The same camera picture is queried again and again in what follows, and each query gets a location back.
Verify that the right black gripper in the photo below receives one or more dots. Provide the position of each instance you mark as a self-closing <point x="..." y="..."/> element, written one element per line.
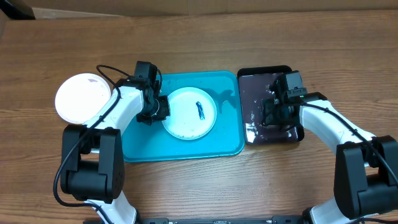
<point x="270" y="121"/>

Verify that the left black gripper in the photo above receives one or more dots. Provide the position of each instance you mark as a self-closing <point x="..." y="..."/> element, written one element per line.
<point x="164" y="111"/>

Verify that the light blue plate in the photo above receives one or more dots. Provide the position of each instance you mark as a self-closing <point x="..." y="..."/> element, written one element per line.
<point x="193" y="113"/>

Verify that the pink white plate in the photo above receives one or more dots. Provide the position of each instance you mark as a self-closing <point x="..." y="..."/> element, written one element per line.
<point x="80" y="97"/>

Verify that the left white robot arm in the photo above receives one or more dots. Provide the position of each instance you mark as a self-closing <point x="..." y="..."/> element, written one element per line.
<point x="91" y="173"/>

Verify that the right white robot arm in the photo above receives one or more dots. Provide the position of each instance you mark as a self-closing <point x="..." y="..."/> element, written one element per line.
<point x="365" y="181"/>

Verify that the teal plastic tray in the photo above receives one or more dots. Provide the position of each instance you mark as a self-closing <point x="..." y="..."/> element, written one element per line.
<point x="143" y="143"/>

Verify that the black rectangular tray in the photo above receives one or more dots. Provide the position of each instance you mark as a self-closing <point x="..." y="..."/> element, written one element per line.
<point x="254" y="87"/>

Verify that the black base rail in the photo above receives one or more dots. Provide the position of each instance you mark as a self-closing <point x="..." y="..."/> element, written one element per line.
<point x="283" y="219"/>

